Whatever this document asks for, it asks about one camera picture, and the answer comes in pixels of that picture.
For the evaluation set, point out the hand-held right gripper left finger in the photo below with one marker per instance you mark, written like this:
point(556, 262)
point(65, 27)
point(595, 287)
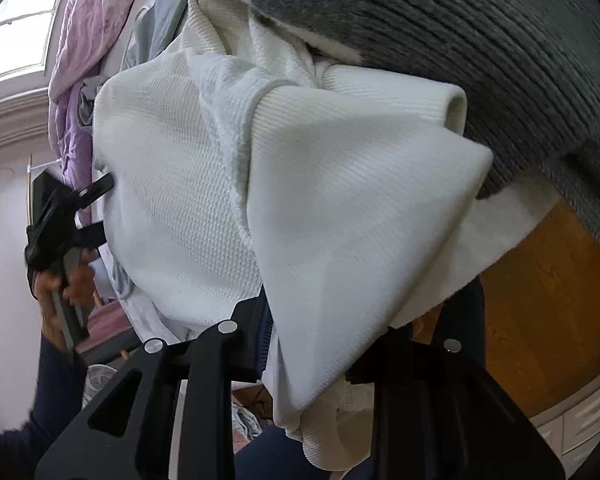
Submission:
point(240, 340)

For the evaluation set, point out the grey checkered knit sweater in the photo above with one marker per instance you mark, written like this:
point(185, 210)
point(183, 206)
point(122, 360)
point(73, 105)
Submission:
point(455, 50)

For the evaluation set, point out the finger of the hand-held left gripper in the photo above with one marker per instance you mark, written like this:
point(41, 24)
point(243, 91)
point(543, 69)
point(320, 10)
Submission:
point(90, 236)
point(92, 189)

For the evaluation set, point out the grey hooded garment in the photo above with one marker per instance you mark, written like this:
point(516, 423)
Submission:
point(86, 105)

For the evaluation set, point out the white frame window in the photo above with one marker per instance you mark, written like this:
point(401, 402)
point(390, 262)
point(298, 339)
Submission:
point(25, 5)

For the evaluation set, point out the white drawer unit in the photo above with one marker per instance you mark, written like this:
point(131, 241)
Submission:
point(580, 420)

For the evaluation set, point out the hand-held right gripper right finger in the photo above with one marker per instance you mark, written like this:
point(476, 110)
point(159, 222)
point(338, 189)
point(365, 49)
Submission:
point(405, 360)

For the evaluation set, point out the person's dark blue trousers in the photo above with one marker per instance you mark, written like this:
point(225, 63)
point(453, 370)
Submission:
point(280, 460)

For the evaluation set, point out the purple floral quilt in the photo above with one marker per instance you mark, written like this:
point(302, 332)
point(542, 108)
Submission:
point(80, 35)

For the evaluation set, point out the person's left hand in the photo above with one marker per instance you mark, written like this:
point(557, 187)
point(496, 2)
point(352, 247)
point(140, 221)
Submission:
point(77, 280)

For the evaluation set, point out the white button jacket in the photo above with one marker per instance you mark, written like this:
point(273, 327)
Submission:
point(305, 200)

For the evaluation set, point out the white standing fan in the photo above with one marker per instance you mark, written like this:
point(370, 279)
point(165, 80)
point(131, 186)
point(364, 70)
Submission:
point(100, 382)

